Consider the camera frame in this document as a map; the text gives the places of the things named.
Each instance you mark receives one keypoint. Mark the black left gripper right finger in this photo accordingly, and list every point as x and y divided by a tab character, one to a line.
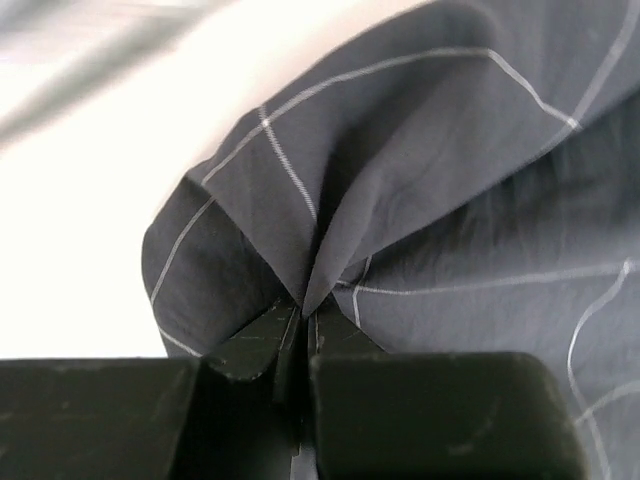
464	415

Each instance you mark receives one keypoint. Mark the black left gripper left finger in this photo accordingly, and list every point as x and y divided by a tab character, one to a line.
218	416

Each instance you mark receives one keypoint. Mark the dark grey checked pillowcase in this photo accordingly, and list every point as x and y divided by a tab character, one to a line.
462	177

